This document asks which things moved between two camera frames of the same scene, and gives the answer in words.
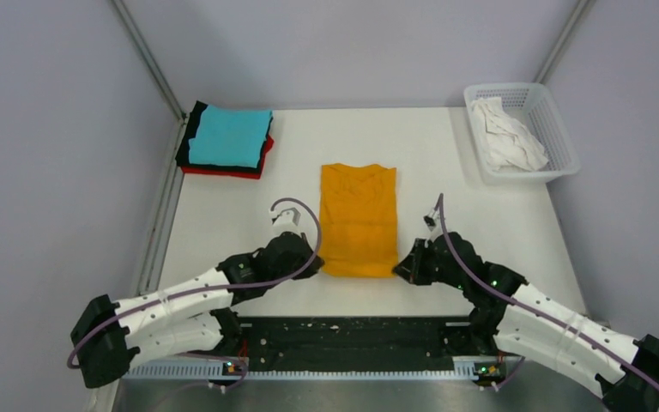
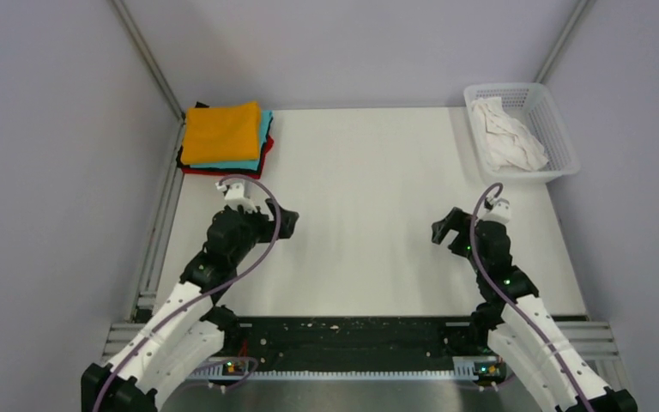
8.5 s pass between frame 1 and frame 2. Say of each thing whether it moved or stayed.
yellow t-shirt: moved
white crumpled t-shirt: stayed
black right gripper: moved
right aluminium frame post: stayed
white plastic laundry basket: stayed
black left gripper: moved
